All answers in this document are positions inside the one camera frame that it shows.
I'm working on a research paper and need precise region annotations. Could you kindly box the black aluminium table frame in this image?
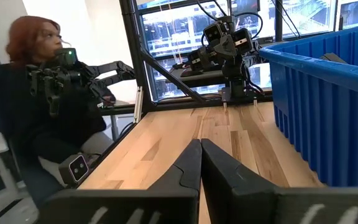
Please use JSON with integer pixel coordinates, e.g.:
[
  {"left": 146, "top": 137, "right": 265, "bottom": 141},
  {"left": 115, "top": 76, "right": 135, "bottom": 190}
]
[{"left": 76, "top": 0, "right": 275, "bottom": 189}]

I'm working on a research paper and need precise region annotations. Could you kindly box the grey table-level camera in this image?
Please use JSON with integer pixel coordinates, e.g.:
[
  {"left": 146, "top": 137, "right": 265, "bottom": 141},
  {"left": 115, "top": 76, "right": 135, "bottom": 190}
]
[{"left": 58, "top": 154, "right": 90, "bottom": 185}]

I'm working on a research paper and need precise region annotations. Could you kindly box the person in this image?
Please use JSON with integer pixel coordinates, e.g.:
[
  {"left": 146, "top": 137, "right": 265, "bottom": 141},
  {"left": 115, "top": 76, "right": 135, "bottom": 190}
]
[{"left": 0, "top": 15, "right": 117, "bottom": 175}]

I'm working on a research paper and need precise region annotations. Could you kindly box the silver metal bracket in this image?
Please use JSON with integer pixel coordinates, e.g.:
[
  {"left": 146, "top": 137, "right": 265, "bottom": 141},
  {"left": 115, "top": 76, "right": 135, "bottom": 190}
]
[{"left": 134, "top": 86, "right": 144, "bottom": 124}]

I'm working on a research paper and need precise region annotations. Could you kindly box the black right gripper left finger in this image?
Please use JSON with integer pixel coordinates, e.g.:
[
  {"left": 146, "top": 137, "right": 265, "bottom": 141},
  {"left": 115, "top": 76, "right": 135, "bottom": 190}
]
[{"left": 39, "top": 139, "right": 203, "bottom": 224}]

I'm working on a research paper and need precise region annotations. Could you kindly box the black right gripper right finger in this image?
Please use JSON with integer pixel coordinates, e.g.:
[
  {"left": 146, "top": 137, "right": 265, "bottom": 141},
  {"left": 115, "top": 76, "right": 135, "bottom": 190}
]
[{"left": 201, "top": 139, "right": 358, "bottom": 224}]

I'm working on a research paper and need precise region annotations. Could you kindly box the blue plastic bin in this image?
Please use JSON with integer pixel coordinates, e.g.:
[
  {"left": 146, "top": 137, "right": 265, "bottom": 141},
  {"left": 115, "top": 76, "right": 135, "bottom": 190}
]
[{"left": 259, "top": 22, "right": 358, "bottom": 187}]

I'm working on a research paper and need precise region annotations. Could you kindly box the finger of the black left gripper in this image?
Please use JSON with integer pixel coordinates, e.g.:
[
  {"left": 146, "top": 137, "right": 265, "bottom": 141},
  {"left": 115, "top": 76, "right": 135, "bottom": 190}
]
[
  {"left": 227, "top": 28, "right": 254, "bottom": 60},
  {"left": 203, "top": 21, "right": 229, "bottom": 59}
]

